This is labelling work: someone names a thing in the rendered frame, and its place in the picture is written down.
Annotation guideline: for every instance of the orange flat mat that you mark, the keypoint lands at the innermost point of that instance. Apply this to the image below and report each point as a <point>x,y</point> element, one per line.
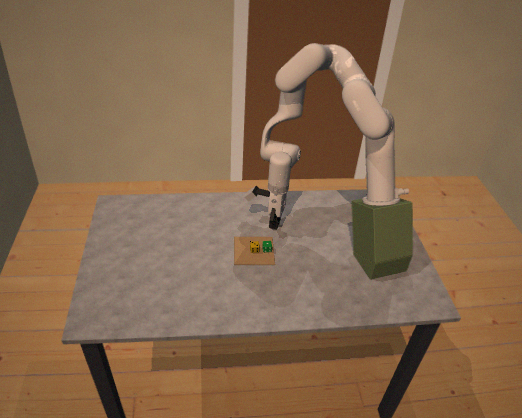
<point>243,255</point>

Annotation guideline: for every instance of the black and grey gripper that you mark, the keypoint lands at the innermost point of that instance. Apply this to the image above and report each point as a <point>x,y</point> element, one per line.
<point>276,207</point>

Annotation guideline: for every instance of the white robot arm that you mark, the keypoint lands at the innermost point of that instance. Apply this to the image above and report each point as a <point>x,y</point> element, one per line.
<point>372,120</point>

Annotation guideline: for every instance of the green die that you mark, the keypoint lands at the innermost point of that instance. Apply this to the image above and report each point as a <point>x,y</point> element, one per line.
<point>267,246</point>

